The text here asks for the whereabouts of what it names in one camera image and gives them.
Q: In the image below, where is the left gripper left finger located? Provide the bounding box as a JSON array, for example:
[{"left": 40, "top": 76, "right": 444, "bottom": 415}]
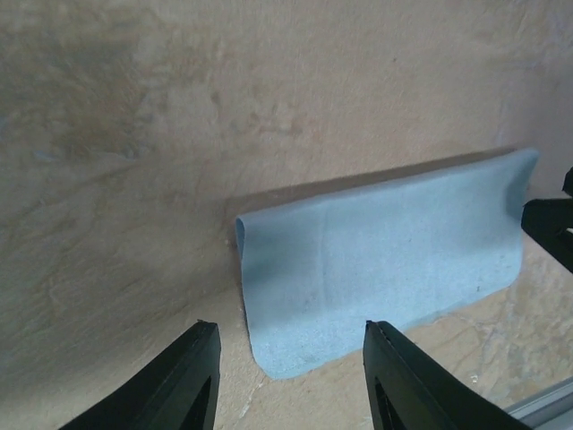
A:
[{"left": 62, "top": 321, "right": 221, "bottom": 430}]

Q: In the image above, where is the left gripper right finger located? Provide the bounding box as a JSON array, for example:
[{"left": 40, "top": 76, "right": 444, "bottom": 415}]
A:
[{"left": 363, "top": 321, "right": 528, "bottom": 430}]

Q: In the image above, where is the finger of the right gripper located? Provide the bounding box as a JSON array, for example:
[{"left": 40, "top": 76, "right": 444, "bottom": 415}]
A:
[
  {"left": 561, "top": 168, "right": 573, "bottom": 197},
  {"left": 521, "top": 198, "right": 573, "bottom": 272}
]

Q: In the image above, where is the light blue cleaning cloth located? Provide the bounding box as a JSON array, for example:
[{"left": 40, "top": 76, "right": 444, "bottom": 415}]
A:
[{"left": 235, "top": 149, "right": 539, "bottom": 379}]

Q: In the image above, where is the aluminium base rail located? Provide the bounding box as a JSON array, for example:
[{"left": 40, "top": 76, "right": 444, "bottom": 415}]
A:
[{"left": 506, "top": 378, "right": 573, "bottom": 430}]

